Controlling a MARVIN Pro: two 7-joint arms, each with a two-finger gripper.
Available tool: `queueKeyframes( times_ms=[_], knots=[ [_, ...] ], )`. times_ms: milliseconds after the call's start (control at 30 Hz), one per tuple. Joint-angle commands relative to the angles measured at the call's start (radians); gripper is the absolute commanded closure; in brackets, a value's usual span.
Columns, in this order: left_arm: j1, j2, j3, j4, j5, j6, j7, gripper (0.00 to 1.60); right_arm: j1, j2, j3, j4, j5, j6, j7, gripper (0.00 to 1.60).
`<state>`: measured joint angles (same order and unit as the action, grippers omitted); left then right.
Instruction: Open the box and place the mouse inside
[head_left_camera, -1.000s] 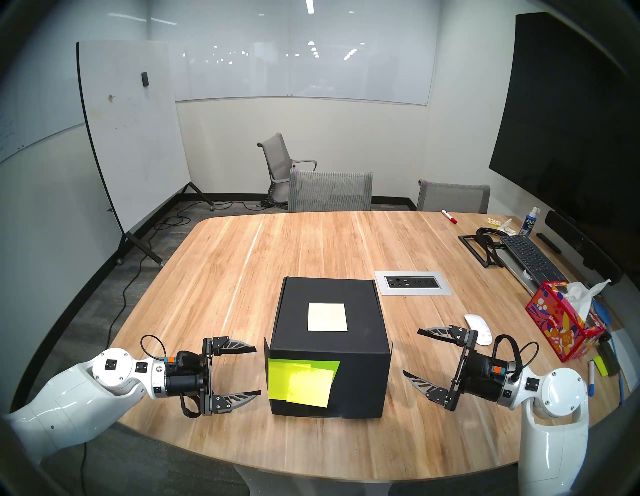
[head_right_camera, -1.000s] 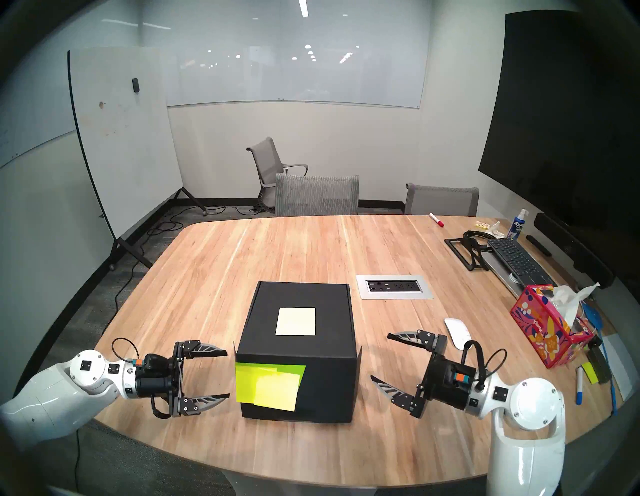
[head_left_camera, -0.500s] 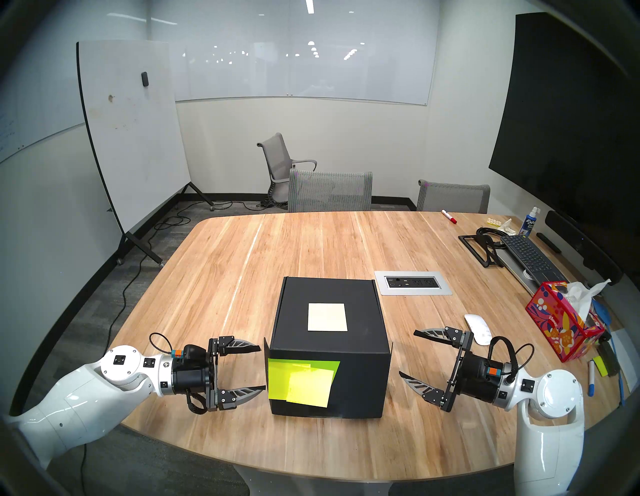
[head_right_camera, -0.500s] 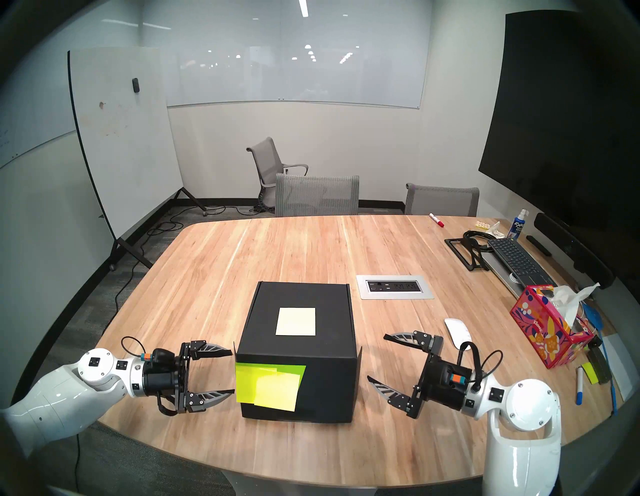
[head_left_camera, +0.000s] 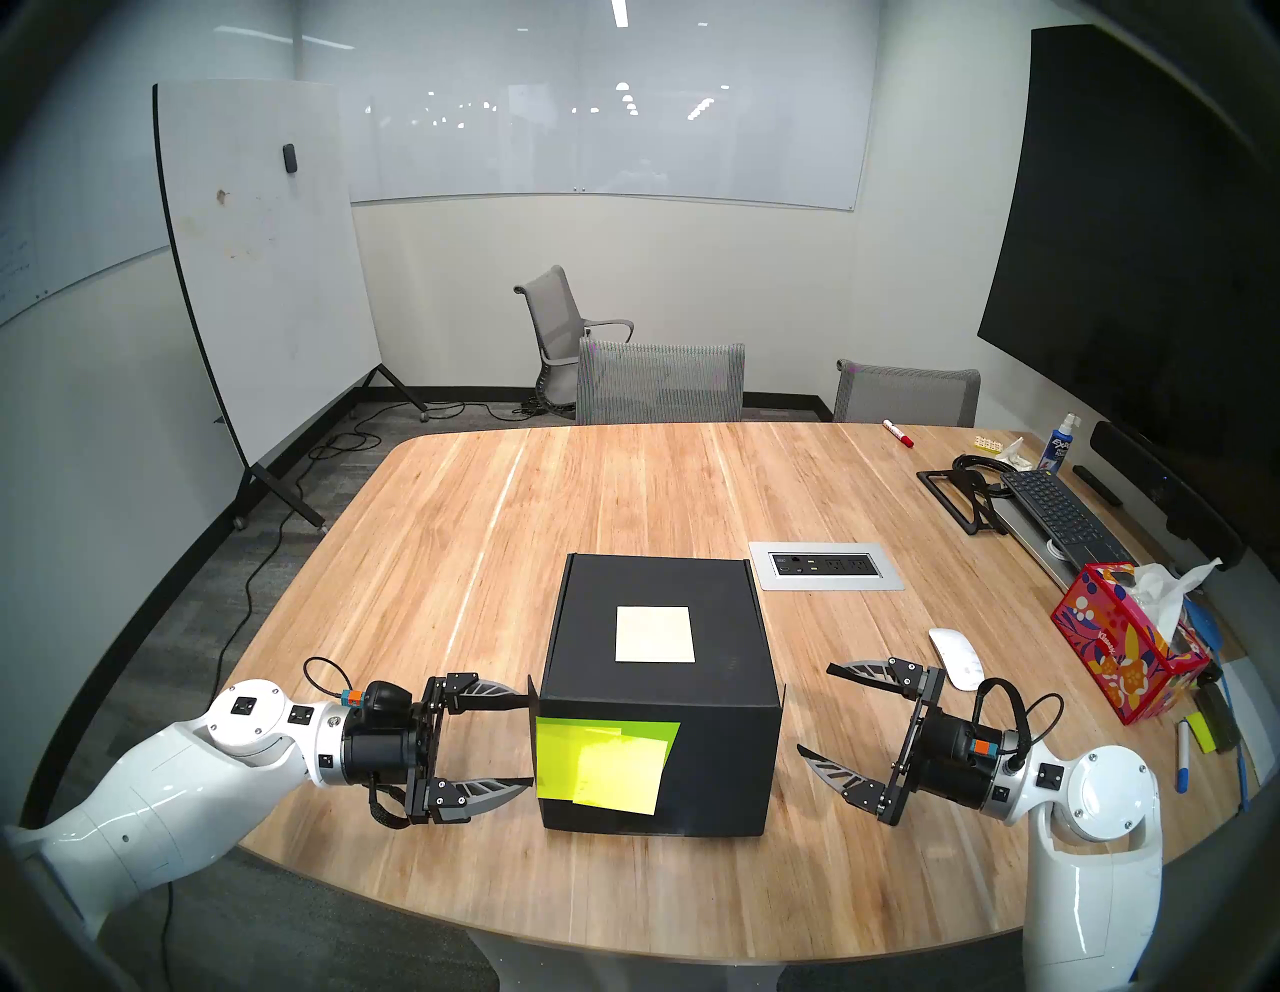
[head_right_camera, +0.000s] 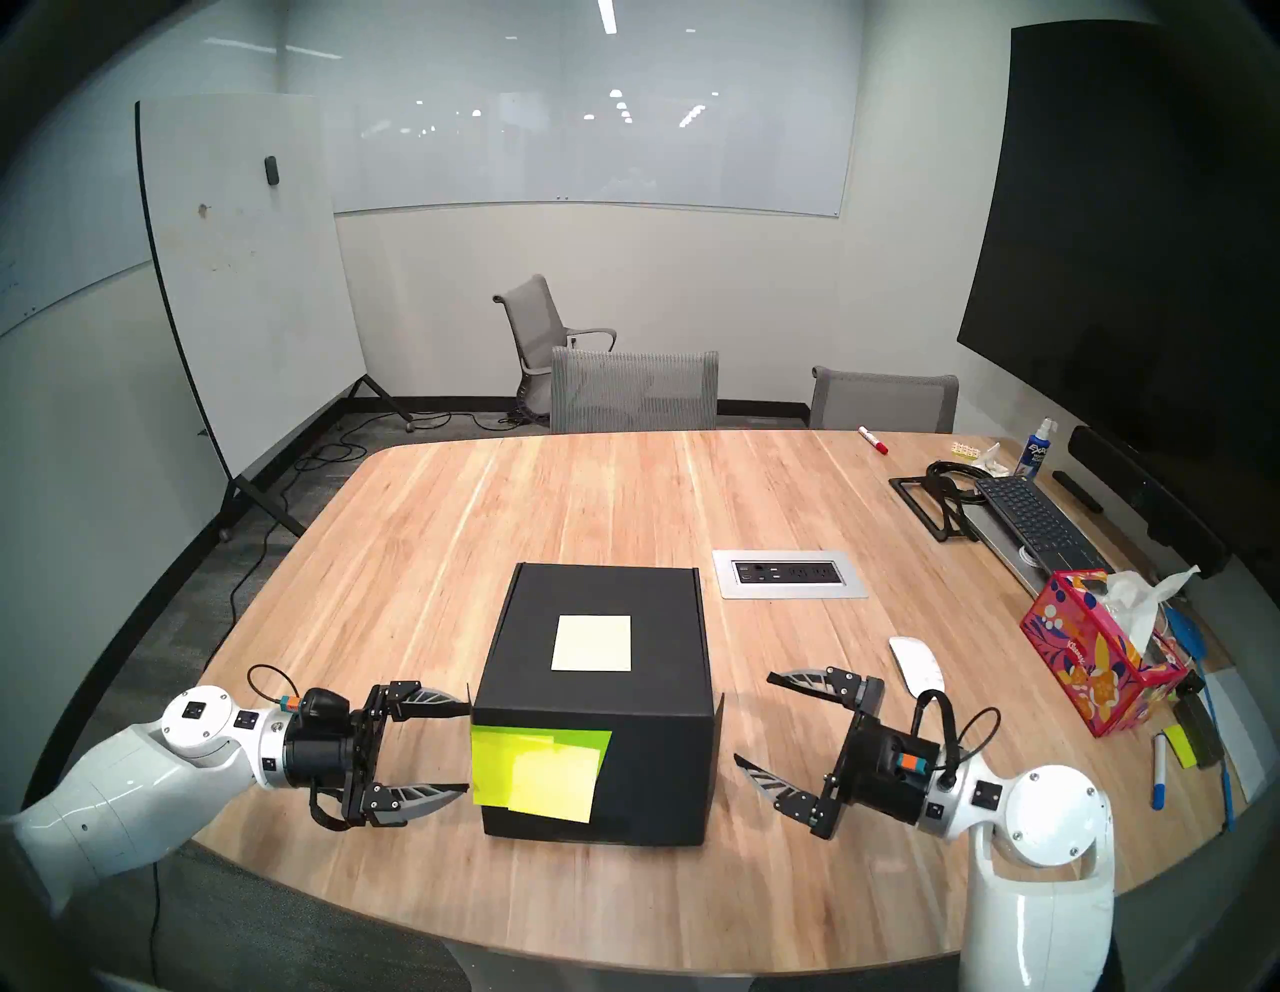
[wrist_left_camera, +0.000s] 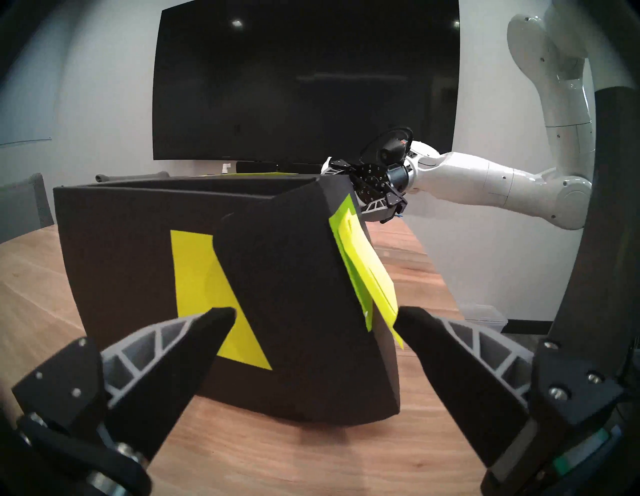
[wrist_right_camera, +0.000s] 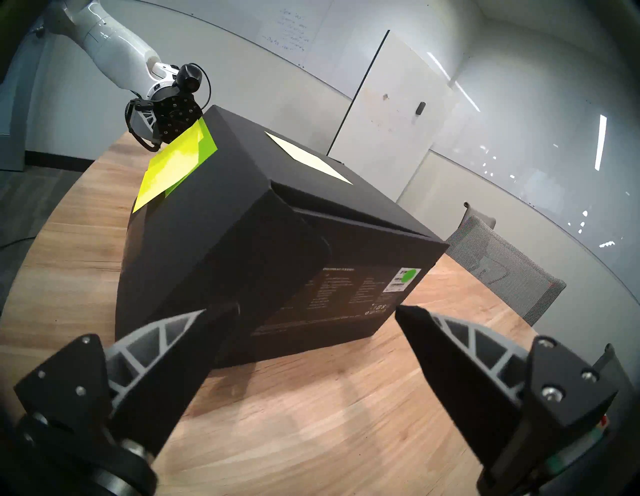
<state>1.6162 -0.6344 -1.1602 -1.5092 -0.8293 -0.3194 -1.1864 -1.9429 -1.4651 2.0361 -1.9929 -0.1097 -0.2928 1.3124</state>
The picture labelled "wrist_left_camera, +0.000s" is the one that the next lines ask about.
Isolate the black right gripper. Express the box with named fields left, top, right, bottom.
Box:
left=327, top=158, right=417, bottom=224

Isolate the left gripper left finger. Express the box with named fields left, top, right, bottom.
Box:
left=11, top=306, right=237, bottom=462

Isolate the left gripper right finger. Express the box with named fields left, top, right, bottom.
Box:
left=394, top=305, right=627, bottom=478

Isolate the black cardboard box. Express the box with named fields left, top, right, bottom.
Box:
left=52, top=172, right=402, bottom=427

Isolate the black video conference bar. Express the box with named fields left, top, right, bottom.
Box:
left=235, top=161, right=326, bottom=175

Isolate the neon yellow sticky note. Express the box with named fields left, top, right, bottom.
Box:
left=328, top=194, right=405, bottom=349

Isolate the large neon yellow sticky sheet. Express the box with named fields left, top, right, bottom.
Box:
left=170, top=229, right=273, bottom=372

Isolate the black robot torso column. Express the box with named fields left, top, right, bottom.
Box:
left=550, top=85, right=640, bottom=381

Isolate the grey mesh office chair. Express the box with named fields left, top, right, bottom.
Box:
left=0, top=172, right=55, bottom=244

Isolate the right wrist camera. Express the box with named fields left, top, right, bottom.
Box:
left=380, top=140, right=409, bottom=166

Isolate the large black wall screen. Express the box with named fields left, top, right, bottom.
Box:
left=151, top=0, right=461, bottom=163

